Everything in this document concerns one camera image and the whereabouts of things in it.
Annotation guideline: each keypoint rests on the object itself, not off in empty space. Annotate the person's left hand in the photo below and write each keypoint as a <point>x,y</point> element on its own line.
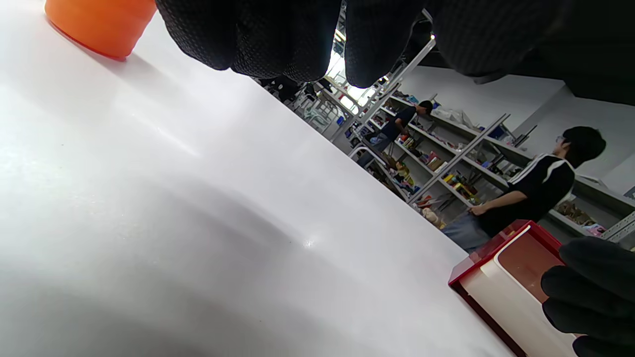
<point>377,34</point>

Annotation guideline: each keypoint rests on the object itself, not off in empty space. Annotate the red tea bag box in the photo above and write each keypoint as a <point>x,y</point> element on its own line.
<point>506,297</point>

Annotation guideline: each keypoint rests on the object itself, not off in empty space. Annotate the person's right hand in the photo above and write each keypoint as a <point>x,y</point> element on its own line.
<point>595,287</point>

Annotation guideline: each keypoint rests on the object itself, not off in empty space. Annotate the orange cup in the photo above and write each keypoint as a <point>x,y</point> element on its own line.
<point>104,25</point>

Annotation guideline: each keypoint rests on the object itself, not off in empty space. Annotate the grey metal shelving unit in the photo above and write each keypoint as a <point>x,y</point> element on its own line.
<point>600,196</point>

